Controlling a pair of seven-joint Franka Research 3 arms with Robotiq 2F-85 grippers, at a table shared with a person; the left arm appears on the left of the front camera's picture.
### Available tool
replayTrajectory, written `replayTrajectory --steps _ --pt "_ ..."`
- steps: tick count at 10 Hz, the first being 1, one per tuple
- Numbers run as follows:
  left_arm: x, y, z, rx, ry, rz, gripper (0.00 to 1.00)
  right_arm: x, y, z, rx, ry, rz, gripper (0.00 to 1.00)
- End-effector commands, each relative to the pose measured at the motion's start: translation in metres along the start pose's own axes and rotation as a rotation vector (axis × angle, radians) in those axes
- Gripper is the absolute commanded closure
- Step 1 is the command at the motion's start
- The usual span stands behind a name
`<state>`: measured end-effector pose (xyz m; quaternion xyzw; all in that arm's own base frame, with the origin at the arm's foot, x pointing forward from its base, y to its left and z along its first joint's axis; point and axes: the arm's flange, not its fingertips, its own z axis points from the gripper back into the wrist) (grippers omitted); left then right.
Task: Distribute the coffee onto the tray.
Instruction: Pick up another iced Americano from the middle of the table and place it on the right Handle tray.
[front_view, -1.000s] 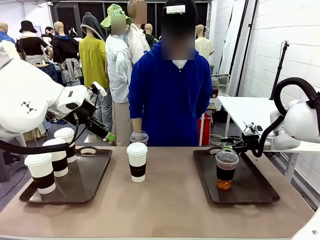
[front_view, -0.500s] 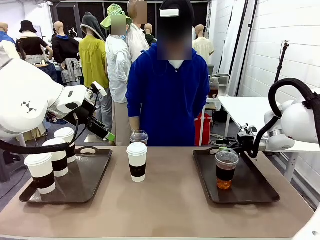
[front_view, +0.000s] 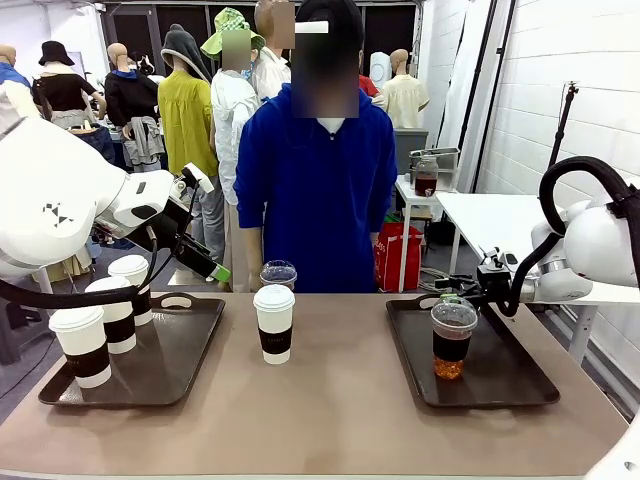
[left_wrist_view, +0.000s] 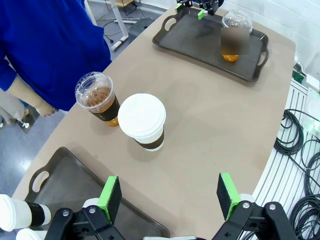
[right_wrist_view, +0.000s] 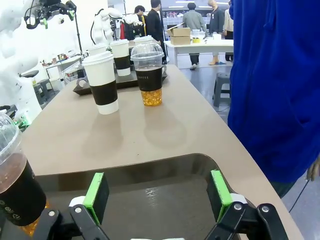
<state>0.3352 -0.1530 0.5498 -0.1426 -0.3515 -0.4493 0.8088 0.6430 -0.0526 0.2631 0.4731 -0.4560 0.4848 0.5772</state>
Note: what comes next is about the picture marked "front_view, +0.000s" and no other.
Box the white leaning panel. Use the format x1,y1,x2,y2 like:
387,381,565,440
437,0,496,151

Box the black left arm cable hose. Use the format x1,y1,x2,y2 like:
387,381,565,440
0,179,201,311

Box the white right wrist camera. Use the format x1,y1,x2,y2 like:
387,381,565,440
477,247,519,271

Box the white paper cup black sleeve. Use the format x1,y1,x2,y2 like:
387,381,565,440
84,275,138,356
107,254,154,328
48,305,112,390
252,284,297,366

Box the person in blue hoodie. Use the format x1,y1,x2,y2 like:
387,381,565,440
233,0,399,295

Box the clear plastic iced coffee cup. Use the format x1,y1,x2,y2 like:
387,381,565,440
259,259,298,292
430,294,479,381

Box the mannequin black sweater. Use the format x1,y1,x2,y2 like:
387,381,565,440
103,42,167,174

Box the mannequin white shirt green hat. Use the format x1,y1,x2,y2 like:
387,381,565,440
199,6,266,294

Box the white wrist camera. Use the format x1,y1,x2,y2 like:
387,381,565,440
477,247,519,271
180,162,216,194

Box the black tripod stand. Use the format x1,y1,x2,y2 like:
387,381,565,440
547,81,581,171

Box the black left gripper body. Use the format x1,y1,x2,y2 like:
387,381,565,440
130,187,194,251

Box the red shopping bag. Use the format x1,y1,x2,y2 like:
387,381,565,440
372,222,425,294

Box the grey cabinet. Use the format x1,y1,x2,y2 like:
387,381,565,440
393,127,430,176

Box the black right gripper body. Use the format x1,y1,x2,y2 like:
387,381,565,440
477,264,512,304

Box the small white table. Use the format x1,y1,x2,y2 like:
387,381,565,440
394,174,459,266

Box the mannequin white and blue jacket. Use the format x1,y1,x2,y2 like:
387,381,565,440
0,43,40,119

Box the mannequin black hat and jeans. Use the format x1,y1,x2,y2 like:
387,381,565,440
30,40,116,169

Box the dark brown serving tray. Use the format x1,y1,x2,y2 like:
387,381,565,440
384,293,561,409
38,292,227,408

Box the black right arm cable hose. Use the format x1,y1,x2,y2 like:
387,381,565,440
497,156,640,319

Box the metal tray rack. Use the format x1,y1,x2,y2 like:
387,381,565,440
409,146,461,176

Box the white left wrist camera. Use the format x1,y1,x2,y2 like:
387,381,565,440
180,162,216,194

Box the glass jar with dark liquid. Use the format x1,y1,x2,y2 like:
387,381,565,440
413,154,440,198

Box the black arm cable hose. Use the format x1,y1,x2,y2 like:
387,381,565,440
0,179,201,311
497,156,640,319

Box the mannequin cream shirt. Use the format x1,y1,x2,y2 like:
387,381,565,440
377,48,431,130

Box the mannequin yellow shirt grey hood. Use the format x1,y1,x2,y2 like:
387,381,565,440
157,23,226,261

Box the tall mannequin white shirt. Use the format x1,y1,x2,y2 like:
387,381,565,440
252,0,296,101

